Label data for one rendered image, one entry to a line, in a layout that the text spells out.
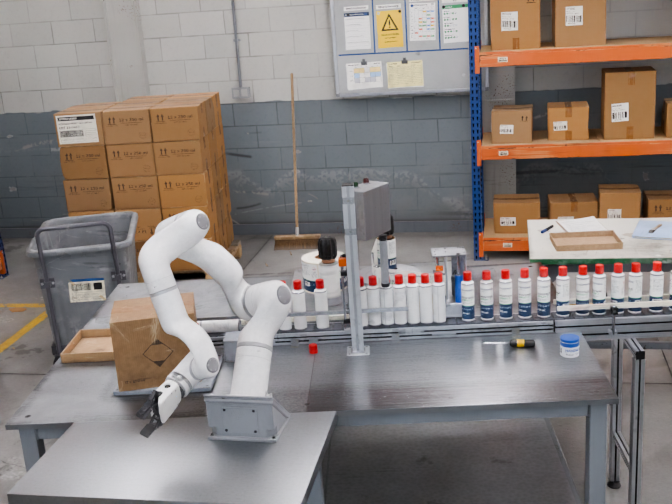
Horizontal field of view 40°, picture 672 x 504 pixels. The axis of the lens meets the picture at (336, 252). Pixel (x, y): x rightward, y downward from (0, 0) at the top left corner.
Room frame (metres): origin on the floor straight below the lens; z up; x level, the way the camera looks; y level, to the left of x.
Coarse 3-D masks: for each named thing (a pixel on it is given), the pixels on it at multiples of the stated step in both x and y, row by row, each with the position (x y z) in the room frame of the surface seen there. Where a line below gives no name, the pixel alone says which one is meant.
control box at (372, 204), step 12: (360, 192) 3.30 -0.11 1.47; (372, 192) 3.33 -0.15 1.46; (384, 192) 3.39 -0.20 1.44; (360, 204) 3.30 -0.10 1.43; (372, 204) 3.33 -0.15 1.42; (384, 204) 3.39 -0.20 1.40; (360, 216) 3.30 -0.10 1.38; (372, 216) 3.33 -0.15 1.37; (384, 216) 3.39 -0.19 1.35; (360, 228) 3.30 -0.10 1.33; (372, 228) 3.32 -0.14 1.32; (384, 228) 3.38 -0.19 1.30
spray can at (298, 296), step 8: (296, 280) 3.49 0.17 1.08; (296, 288) 3.47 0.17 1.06; (296, 296) 3.46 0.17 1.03; (304, 296) 3.48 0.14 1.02; (296, 304) 3.46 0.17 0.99; (304, 304) 3.47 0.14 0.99; (296, 320) 3.46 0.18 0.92; (304, 320) 3.47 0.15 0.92; (296, 328) 3.47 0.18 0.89; (304, 328) 3.46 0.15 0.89
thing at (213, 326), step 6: (198, 324) 3.51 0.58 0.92; (204, 324) 3.49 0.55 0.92; (210, 324) 3.49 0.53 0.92; (216, 324) 3.49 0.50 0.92; (222, 324) 3.48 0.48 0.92; (228, 324) 3.48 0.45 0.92; (234, 324) 3.48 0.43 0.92; (240, 324) 3.52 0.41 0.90; (210, 330) 3.48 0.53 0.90; (216, 330) 3.48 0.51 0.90; (222, 330) 3.48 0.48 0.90; (228, 330) 3.48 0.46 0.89; (234, 330) 3.48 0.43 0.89; (240, 330) 3.50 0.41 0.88
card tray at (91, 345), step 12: (84, 336) 3.67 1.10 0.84; (96, 336) 3.66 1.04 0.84; (108, 336) 3.66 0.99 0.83; (72, 348) 3.54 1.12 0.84; (84, 348) 3.54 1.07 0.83; (96, 348) 3.54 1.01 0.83; (108, 348) 3.53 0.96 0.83; (72, 360) 3.41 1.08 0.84; (84, 360) 3.41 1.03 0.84; (96, 360) 3.40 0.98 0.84; (108, 360) 3.40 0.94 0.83
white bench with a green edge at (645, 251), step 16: (528, 224) 5.05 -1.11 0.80; (544, 224) 5.03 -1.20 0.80; (608, 224) 4.94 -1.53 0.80; (624, 224) 4.92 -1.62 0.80; (528, 240) 4.79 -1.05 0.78; (544, 240) 4.72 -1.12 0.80; (624, 240) 4.62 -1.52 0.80; (640, 240) 4.60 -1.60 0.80; (656, 240) 4.58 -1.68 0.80; (544, 256) 4.44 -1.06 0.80; (560, 256) 4.43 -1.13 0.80; (576, 256) 4.41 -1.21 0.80; (592, 256) 4.39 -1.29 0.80; (608, 256) 4.37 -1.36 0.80; (624, 256) 4.35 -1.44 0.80; (640, 256) 4.34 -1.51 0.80; (656, 256) 4.32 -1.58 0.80
